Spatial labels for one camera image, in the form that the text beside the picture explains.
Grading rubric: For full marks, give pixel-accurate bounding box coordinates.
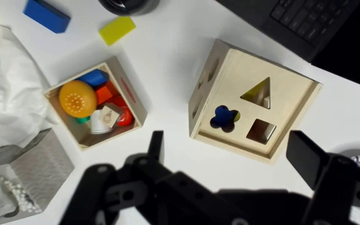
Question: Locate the small wooden toy tray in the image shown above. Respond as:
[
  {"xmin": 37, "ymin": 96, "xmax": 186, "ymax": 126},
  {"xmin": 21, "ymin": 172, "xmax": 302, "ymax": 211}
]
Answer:
[{"xmin": 41, "ymin": 55, "xmax": 148, "ymax": 152}]

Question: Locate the brown cardboard box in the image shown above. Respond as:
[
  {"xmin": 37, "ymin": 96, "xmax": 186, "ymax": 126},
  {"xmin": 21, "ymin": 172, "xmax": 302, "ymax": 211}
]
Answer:
[{"xmin": 187, "ymin": 37, "xmax": 323, "ymax": 164}]

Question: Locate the yellow block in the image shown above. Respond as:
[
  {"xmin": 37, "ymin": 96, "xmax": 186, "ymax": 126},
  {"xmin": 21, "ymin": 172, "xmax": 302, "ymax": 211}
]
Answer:
[{"xmin": 97, "ymin": 15, "xmax": 137, "ymax": 47}]

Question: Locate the black tumbler cup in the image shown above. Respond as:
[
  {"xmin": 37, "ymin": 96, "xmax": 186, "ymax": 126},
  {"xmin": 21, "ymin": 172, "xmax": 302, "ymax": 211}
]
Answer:
[{"xmin": 97, "ymin": 0, "xmax": 160, "ymax": 17}]

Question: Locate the red toy block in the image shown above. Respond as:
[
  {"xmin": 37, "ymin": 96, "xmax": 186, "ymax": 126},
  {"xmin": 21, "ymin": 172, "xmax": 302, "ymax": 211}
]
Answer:
[{"xmin": 93, "ymin": 82, "xmax": 120, "ymax": 106}]

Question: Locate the red round toy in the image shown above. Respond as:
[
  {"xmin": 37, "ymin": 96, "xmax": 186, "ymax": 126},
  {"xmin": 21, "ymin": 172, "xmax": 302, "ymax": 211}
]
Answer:
[{"xmin": 115, "ymin": 105, "xmax": 136, "ymax": 129}]

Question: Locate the wooden lid with shape holes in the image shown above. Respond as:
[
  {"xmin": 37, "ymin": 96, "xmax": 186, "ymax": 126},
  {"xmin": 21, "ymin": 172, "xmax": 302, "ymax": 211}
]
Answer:
[{"xmin": 196, "ymin": 49, "xmax": 317, "ymax": 160}]

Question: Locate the orange round toy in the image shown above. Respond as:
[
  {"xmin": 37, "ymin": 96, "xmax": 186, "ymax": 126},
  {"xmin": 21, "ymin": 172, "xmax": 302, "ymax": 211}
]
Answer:
[{"xmin": 57, "ymin": 79, "xmax": 98, "ymax": 120}]

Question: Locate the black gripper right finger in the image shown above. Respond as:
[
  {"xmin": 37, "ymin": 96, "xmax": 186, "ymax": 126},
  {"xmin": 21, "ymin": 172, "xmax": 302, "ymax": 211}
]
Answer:
[{"xmin": 286, "ymin": 129, "xmax": 358, "ymax": 225}]

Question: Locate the blue cylinder toy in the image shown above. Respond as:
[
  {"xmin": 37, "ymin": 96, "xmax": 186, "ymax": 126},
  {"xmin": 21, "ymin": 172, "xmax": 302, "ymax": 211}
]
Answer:
[{"xmin": 77, "ymin": 69, "xmax": 110, "ymax": 89}]

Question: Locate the white crumpled tissue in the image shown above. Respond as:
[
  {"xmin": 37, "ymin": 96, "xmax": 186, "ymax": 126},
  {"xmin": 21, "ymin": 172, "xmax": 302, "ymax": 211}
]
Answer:
[{"xmin": 0, "ymin": 24, "xmax": 58, "ymax": 160}]

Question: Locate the blue rectangular block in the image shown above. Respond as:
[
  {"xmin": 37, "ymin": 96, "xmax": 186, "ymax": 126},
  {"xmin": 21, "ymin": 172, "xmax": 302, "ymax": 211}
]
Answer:
[{"xmin": 22, "ymin": 0, "xmax": 72, "ymax": 35}]

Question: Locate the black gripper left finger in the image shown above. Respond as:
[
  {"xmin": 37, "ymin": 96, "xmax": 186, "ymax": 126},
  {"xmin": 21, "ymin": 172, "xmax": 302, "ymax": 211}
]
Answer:
[{"xmin": 146, "ymin": 130, "xmax": 165, "ymax": 172}]

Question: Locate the pale wooden toy block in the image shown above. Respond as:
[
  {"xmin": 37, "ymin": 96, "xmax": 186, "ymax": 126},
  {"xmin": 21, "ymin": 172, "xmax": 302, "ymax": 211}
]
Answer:
[{"xmin": 97, "ymin": 102, "xmax": 125, "ymax": 130}]

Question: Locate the black laptop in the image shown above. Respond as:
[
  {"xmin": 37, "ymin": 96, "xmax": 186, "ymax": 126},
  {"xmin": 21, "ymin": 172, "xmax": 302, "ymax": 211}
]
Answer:
[{"xmin": 216, "ymin": 0, "xmax": 360, "ymax": 62}]

